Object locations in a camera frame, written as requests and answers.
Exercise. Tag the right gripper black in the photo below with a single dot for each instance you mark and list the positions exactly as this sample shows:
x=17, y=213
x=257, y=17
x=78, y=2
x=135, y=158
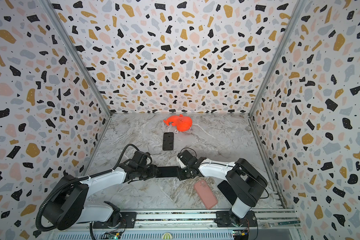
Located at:
x=183, y=171

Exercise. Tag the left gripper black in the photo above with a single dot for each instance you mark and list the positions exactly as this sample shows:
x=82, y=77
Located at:
x=152, y=172

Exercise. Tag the black phone case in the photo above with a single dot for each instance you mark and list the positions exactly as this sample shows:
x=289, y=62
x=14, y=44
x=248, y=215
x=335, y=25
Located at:
x=168, y=141

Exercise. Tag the black smartphone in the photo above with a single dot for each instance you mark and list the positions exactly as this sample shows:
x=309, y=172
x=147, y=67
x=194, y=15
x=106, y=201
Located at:
x=167, y=172
x=228, y=192

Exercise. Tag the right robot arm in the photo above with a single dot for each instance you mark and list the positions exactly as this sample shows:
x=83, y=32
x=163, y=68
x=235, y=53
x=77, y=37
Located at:
x=246, y=182

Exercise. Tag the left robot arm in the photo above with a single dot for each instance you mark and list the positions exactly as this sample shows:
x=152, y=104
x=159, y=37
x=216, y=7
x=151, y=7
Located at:
x=68, y=203

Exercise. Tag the pink phone case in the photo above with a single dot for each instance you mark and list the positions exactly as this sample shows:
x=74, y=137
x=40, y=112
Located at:
x=205, y=194

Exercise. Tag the red plush whale toy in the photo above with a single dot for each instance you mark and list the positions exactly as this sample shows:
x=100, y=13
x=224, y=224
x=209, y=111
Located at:
x=180, y=123

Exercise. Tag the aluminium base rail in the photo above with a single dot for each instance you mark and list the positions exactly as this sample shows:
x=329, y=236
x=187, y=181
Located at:
x=258, y=224

